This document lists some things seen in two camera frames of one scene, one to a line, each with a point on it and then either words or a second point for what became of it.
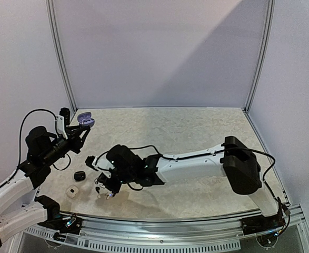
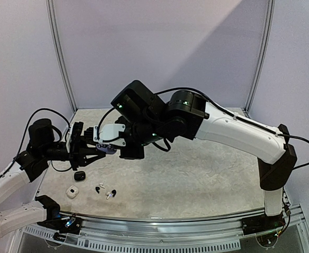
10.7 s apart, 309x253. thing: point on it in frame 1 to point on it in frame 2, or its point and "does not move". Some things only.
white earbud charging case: x=72 y=191 does not move
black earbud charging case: x=79 y=176 does not move
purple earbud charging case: x=85 y=119 to x=107 y=148
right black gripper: x=106 y=183 to x=131 y=152
